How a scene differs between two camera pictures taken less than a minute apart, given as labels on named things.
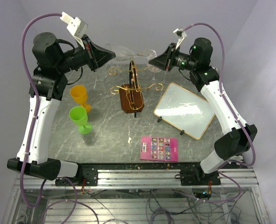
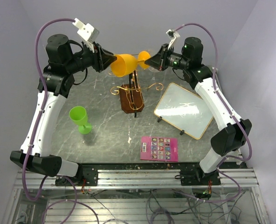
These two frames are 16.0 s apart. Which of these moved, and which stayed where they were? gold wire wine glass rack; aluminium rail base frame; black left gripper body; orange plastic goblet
Moved: orange plastic goblet
Stayed: black left gripper body; aluminium rail base frame; gold wire wine glass rack
